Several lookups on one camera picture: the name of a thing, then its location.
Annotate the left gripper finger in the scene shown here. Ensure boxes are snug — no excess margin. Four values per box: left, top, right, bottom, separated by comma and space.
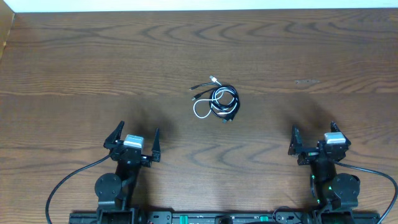
152, 128, 161, 162
103, 121, 124, 149

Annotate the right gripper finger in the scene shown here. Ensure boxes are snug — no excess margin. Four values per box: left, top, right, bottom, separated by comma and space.
288, 125, 303, 156
330, 121, 341, 133

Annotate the black usb cable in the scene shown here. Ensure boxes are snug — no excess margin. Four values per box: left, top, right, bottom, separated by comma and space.
191, 88, 237, 121
188, 82, 241, 124

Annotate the white usb cable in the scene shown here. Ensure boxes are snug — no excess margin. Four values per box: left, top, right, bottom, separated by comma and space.
193, 75, 238, 119

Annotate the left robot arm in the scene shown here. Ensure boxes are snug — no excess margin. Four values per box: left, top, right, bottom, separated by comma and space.
95, 121, 161, 224

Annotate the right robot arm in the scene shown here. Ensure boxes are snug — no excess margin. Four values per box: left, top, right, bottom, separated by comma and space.
288, 122, 360, 224

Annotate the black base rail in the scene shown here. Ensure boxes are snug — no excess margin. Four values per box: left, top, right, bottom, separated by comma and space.
68, 210, 379, 224

